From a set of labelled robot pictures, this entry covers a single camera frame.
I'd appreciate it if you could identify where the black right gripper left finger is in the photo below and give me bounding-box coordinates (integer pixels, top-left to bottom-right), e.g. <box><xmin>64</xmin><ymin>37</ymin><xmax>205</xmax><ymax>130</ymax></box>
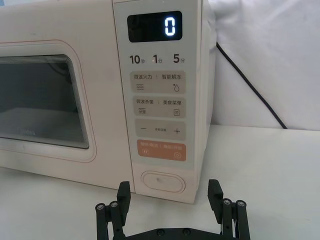
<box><xmin>94</xmin><ymin>181</ymin><xmax>132</xmax><ymax>240</ymax></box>

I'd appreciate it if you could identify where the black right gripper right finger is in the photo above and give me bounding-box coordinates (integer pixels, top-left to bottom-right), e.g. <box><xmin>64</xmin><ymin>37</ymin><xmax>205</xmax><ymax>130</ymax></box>
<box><xmin>207</xmin><ymin>179</ymin><xmax>252</xmax><ymax>240</ymax></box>

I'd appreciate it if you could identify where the white table cloth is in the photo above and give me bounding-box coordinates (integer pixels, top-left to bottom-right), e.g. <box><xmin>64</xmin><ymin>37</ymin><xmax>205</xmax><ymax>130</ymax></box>
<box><xmin>0</xmin><ymin>124</ymin><xmax>320</xmax><ymax>240</ymax></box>

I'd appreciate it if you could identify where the cream microwave oven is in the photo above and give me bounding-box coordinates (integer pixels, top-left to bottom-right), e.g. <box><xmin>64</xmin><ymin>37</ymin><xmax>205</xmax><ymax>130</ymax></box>
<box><xmin>0</xmin><ymin>0</ymin><xmax>217</xmax><ymax>205</ymax></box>

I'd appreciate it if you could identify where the microwave control panel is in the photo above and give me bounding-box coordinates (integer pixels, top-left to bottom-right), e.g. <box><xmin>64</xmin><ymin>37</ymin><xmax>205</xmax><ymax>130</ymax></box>
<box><xmin>113</xmin><ymin>0</ymin><xmax>201</xmax><ymax>195</ymax></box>

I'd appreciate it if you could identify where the white curtain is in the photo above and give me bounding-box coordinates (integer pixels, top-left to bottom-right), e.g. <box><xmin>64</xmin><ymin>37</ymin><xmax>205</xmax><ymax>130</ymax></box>
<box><xmin>208</xmin><ymin>0</ymin><xmax>320</xmax><ymax>131</ymax></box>

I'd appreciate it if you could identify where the black power cable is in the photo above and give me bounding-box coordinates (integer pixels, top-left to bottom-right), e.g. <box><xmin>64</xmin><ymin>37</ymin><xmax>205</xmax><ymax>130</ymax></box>
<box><xmin>215</xmin><ymin>41</ymin><xmax>289</xmax><ymax>130</ymax></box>

